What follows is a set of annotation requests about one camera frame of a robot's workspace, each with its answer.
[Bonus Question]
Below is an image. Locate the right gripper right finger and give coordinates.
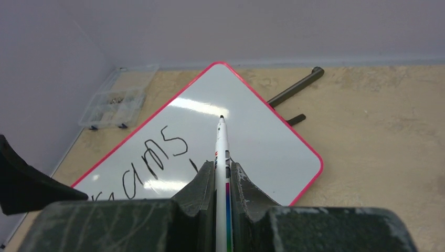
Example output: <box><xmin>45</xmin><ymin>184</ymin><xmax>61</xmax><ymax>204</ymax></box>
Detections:
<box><xmin>230</xmin><ymin>162</ymin><xmax>279</xmax><ymax>251</ymax></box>

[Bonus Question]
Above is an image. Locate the red framed whiteboard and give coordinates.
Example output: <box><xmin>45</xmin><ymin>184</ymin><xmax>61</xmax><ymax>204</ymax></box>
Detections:
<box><xmin>73</xmin><ymin>62</ymin><xmax>324</xmax><ymax>205</ymax></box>

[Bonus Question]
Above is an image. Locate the dark grey pipe fitting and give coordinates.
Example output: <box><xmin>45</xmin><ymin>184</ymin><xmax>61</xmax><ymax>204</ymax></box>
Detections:
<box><xmin>267</xmin><ymin>66</ymin><xmax>325</xmax><ymax>109</ymax></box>

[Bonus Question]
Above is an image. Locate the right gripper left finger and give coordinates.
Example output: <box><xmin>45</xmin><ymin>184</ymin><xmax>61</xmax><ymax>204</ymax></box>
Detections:
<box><xmin>170</xmin><ymin>161</ymin><xmax>216</xmax><ymax>251</ymax></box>

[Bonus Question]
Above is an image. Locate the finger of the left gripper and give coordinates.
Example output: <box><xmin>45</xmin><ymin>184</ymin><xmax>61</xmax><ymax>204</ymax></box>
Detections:
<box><xmin>1</xmin><ymin>135</ymin><xmax>89</xmax><ymax>216</ymax></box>

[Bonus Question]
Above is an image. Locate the clear plastic screw box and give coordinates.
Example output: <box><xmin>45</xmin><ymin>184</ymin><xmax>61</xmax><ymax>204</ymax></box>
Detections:
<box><xmin>78</xmin><ymin>64</ymin><xmax>160</xmax><ymax>130</ymax></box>

